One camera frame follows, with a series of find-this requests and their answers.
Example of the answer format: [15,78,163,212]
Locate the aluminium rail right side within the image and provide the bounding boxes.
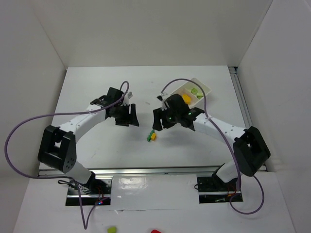
[228,67,253,128]

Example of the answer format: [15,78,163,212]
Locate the green and cream lego stack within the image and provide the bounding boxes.
[196,93,204,100]

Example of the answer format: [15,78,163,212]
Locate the white divided plastic container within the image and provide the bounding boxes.
[171,78,211,109]

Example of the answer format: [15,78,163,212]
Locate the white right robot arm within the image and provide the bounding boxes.
[153,94,271,190]

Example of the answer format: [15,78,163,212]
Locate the pale yellow-green lego brick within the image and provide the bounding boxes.
[190,88,198,95]

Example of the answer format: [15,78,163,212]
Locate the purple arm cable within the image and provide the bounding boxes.
[4,81,129,230]
[160,78,265,216]

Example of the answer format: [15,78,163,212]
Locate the aluminium rail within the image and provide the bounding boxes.
[37,165,268,177]
[228,67,253,128]

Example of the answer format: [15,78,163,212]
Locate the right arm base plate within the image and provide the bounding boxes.
[194,176,243,204]

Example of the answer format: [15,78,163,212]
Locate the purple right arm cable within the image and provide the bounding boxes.
[160,78,265,216]

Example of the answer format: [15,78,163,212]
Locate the lime green block foreground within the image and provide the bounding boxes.
[107,226,117,233]

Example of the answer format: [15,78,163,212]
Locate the yellow round printed lego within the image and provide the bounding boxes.
[182,94,191,105]

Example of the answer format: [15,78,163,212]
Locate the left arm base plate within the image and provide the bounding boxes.
[58,177,112,206]

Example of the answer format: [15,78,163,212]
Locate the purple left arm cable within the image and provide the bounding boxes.
[4,81,129,230]

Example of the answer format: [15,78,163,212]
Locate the yellow and green lego stack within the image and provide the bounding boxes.
[147,130,157,142]

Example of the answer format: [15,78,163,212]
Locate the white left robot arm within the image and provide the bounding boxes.
[38,87,139,193]

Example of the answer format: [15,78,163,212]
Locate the aluminium rail front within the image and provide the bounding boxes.
[37,165,268,177]

